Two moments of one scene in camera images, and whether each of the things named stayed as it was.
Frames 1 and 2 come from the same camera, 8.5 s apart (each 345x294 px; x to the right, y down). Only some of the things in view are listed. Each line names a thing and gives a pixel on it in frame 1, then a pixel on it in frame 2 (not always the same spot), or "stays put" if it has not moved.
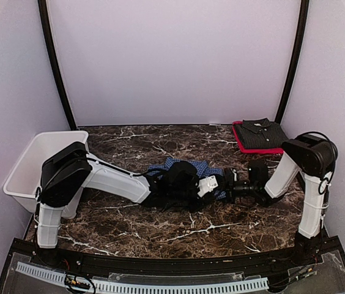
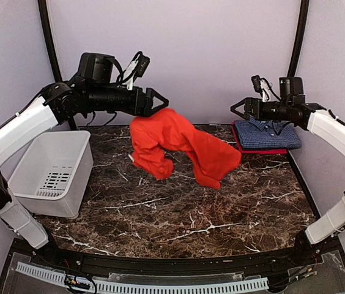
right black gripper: [229, 187] to [249, 109]
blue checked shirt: [203, 167] to [265, 134]
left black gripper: [205, 203] to [145, 108]
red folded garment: [254, 150] stays put
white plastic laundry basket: [25, 179] stays put
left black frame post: [46, 29] stays put
